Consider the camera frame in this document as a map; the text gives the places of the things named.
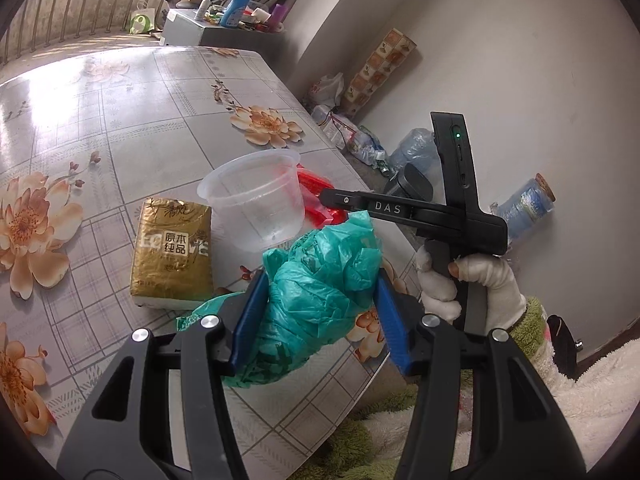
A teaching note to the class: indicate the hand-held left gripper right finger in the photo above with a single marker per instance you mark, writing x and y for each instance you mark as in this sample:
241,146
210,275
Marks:
395,330

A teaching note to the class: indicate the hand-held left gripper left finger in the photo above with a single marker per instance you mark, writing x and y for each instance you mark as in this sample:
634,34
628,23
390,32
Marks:
250,320

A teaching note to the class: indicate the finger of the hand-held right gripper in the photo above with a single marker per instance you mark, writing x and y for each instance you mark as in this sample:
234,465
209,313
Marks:
380,205

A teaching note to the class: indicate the red plastic wrapper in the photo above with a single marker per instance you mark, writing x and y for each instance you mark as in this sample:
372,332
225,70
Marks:
315,190

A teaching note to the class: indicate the green plastic bag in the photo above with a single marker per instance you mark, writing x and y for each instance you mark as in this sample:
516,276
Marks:
320,290

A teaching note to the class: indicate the gold tissue pack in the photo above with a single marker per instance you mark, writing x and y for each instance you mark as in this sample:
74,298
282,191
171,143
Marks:
172,250

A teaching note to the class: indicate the clear plastic cup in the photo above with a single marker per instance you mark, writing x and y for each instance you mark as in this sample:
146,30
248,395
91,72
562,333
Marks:
255,200

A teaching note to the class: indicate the person's right forearm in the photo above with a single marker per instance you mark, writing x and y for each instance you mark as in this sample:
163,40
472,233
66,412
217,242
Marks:
585,380

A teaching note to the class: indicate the person's right hand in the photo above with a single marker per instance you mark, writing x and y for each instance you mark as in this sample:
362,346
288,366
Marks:
495,280

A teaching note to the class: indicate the black rice cooker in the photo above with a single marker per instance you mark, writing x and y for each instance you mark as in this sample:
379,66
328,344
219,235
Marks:
410,182

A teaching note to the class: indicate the water jug with cork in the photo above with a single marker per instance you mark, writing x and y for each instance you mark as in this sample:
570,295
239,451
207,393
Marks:
525,205

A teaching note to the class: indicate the large blue water jug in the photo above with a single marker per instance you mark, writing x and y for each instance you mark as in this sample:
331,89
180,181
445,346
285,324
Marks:
412,147

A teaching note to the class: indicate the pile of plastic packaging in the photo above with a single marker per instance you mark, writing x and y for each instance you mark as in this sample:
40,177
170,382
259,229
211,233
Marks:
350,132

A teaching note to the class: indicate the green white fleece robe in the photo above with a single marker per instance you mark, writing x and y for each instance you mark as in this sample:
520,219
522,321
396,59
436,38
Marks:
370,435

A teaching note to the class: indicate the white plastic bag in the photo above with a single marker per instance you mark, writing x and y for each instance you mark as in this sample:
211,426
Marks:
327,90

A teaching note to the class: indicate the patterned paper roll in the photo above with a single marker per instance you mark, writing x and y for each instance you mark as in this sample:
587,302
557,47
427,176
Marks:
380,70

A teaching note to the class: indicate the purple cup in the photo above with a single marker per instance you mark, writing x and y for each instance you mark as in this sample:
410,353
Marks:
276,17

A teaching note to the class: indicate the grey cabinet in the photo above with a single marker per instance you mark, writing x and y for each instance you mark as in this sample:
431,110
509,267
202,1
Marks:
220,35

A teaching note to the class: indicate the blue detergent bottle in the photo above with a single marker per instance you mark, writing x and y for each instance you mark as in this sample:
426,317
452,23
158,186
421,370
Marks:
235,10

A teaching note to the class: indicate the small white bottle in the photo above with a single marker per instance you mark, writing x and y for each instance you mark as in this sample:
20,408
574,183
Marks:
203,10

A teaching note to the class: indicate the white green paper bag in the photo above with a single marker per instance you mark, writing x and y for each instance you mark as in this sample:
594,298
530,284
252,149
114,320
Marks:
142,20

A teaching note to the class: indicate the metal balcony railing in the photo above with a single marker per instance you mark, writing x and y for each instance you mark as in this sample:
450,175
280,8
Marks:
75,10

